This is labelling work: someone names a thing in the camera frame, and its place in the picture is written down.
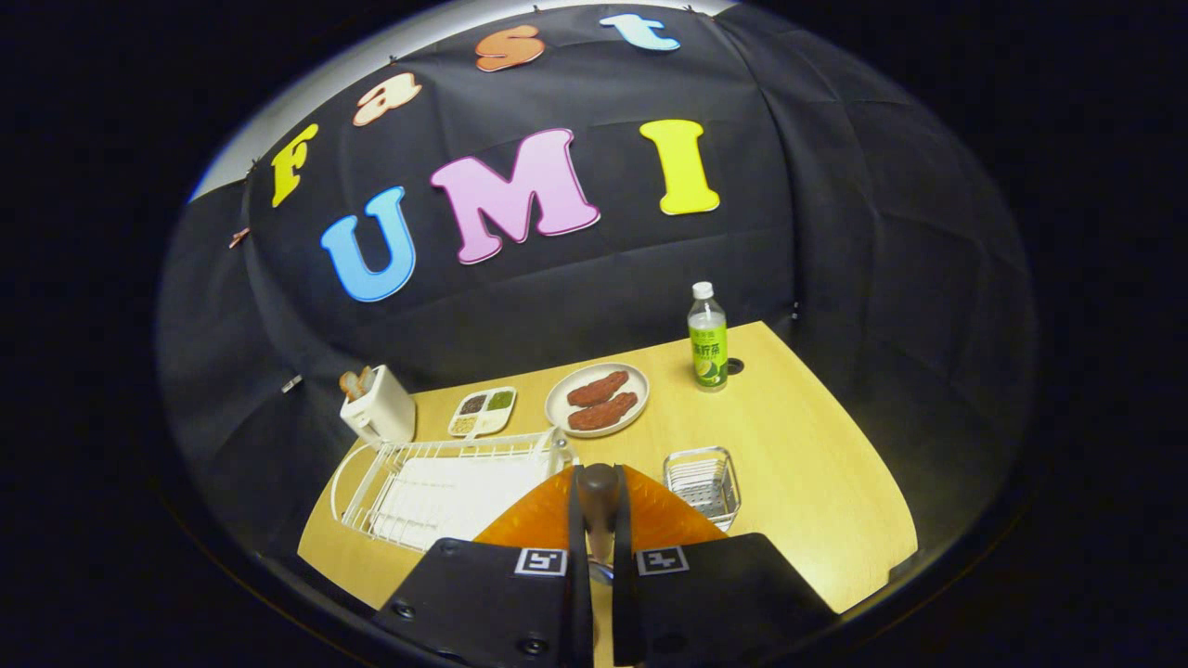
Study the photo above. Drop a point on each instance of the red meat slice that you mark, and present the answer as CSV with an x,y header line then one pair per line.
x,y
603,412
599,388

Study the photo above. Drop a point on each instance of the green grains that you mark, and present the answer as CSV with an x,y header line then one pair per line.
x,y
501,400

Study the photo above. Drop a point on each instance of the black backdrop cloth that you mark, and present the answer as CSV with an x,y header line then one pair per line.
x,y
789,186

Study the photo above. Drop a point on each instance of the orange backdrop clip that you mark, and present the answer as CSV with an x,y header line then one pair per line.
x,y
238,237

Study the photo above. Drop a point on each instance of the white plate with meat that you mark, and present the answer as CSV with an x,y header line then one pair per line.
x,y
557,394

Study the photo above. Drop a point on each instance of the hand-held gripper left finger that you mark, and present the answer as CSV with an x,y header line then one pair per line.
x,y
580,594

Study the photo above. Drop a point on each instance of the white toaster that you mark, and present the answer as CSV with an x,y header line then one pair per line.
x,y
390,417

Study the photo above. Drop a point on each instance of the beige grains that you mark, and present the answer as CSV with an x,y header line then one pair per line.
x,y
464,424

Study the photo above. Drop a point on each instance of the toasted bread slice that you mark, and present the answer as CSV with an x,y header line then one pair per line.
x,y
349,386
365,379

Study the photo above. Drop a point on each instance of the green label drink bottle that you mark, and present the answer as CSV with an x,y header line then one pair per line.
x,y
708,348

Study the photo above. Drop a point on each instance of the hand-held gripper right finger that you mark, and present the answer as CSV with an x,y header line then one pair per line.
x,y
624,603

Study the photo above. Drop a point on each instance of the dark grains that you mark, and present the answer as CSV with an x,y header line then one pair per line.
x,y
473,404

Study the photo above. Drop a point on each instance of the white divided dish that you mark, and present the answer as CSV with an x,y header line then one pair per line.
x,y
492,422

